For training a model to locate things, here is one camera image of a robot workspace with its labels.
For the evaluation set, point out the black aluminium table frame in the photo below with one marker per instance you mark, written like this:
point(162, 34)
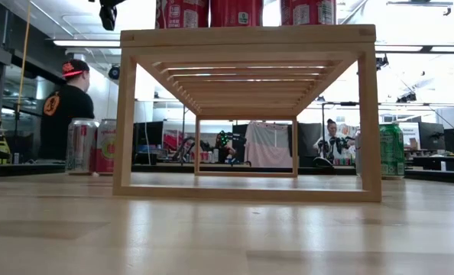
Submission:
point(162, 168)

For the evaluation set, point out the pink Spindrift can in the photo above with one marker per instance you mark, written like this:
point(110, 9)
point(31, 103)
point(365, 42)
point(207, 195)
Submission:
point(107, 147)

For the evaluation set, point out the background black robot arm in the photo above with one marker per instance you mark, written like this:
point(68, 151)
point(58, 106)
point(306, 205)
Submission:
point(185, 147)

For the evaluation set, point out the slatted wooden shelf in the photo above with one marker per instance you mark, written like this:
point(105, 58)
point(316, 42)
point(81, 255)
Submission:
point(246, 38)

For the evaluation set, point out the yellow device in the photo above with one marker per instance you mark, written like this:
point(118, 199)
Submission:
point(1, 147)

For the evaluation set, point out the black boom stand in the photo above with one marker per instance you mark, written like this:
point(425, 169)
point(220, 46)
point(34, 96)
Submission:
point(323, 130)

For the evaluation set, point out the red Coca-Cola original can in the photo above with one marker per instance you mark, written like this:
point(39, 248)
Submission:
point(308, 12)

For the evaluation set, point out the silver Diet Coke can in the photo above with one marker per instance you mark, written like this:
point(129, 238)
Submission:
point(82, 145)
point(357, 153)

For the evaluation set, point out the ceiling light panel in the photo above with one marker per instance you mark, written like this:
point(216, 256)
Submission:
point(399, 48)
point(85, 43)
point(450, 49)

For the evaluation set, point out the white hanging cloth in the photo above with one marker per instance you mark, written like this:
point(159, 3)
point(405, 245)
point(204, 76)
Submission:
point(267, 143)

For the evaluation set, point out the round black ceiling camera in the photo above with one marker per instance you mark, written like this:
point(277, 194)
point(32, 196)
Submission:
point(114, 72)

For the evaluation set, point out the dark partition panel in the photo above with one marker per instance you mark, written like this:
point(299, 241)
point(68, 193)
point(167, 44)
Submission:
point(309, 139)
point(239, 131)

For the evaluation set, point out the white sign board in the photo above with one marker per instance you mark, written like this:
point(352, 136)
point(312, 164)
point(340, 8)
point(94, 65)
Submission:
point(408, 133)

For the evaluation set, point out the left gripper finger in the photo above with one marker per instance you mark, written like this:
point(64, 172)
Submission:
point(108, 17)

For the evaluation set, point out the background robot with green lights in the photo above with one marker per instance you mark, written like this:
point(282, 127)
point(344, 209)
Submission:
point(223, 139)

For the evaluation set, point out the person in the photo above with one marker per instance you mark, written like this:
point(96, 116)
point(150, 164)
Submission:
point(331, 124)
point(66, 114)

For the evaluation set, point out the red Coke Zero can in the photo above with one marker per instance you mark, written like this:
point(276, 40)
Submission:
point(181, 13)
point(236, 13)

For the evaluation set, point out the ceiling lamp fixture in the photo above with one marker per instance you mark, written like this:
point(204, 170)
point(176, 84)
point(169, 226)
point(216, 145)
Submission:
point(420, 4)

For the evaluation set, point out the green Sprite can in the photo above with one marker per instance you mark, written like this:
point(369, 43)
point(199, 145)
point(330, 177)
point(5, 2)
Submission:
point(391, 151)

